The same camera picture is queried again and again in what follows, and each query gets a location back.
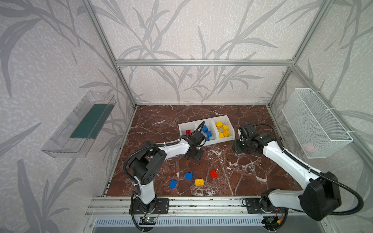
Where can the left white sorting bin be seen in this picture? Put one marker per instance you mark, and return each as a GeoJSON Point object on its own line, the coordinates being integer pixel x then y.
{"type": "Point", "coordinates": [185, 131]}

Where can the middle white sorting bin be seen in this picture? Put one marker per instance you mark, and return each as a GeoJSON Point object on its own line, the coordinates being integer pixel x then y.
{"type": "Point", "coordinates": [209, 130]}

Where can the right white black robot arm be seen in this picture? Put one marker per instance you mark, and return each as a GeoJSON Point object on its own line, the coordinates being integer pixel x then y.
{"type": "Point", "coordinates": [320, 194]}

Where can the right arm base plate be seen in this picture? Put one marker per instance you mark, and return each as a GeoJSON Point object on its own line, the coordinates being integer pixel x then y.
{"type": "Point", "coordinates": [256, 204]}

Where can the white wire mesh basket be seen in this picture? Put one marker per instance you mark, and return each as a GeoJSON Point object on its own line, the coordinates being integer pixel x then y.
{"type": "Point", "coordinates": [316, 128]}

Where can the aluminium front rail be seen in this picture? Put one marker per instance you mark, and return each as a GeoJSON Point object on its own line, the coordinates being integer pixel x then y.
{"type": "Point", "coordinates": [179, 206]}

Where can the white sorting bin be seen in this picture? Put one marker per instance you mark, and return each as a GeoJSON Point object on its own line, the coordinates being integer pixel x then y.
{"type": "Point", "coordinates": [225, 120]}
{"type": "Point", "coordinates": [209, 130]}
{"type": "Point", "coordinates": [185, 131]}

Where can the right white sorting bin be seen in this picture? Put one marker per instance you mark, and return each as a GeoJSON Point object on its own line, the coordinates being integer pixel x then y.
{"type": "Point", "coordinates": [225, 120]}

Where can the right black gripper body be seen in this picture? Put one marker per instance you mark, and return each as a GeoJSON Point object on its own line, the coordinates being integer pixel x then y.
{"type": "Point", "coordinates": [241, 147]}

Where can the left controller board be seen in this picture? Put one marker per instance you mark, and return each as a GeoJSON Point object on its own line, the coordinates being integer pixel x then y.
{"type": "Point", "coordinates": [147, 221]}

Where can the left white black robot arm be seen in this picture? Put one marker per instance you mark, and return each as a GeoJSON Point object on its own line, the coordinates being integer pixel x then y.
{"type": "Point", "coordinates": [143, 165]}

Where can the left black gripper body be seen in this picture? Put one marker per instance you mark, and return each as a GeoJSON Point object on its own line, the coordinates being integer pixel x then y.
{"type": "Point", "coordinates": [195, 153]}

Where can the clear plastic wall tray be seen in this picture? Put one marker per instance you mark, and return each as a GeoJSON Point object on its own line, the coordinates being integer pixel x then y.
{"type": "Point", "coordinates": [78, 132]}

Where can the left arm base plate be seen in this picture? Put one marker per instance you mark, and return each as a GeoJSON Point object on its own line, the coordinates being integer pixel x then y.
{"type": "Point", "coordinates": [157, 206]}

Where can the yellow lego front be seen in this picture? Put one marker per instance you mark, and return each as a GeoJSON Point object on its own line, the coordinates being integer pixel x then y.
{"type": "Point", "coordinates": [199, 182]}

